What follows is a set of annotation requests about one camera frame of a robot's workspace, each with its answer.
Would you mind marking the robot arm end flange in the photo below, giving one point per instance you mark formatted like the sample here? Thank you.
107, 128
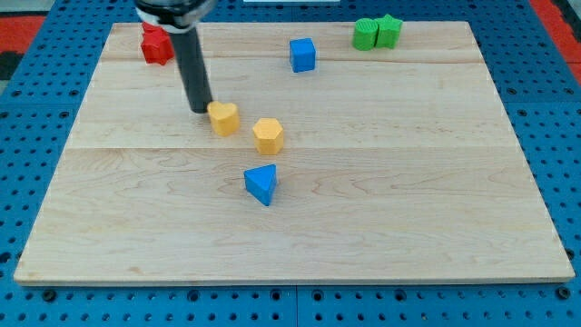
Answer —
174, 16

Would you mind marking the blue triangle block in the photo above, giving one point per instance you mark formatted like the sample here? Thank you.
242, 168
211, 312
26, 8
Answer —
261, 182

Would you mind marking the yellow hexagon block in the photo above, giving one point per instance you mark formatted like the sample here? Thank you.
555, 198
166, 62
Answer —
268, 136

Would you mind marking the wooden board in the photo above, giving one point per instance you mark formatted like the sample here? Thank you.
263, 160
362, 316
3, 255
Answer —
398, 167

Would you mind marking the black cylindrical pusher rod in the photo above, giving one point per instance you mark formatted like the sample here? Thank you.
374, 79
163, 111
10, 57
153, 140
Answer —
188, 52

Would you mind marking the green cylinder block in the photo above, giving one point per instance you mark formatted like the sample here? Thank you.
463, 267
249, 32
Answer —
365, 34

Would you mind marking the yellow heart block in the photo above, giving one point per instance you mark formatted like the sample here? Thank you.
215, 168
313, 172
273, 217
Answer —
224, 117

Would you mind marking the red block behind star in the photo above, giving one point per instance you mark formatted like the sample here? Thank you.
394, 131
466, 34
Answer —
149, 28

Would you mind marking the blue cube block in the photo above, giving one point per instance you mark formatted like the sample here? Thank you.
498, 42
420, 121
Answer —
302, 55

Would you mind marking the green star block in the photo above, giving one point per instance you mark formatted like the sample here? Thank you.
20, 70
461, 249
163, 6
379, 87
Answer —
389, 29

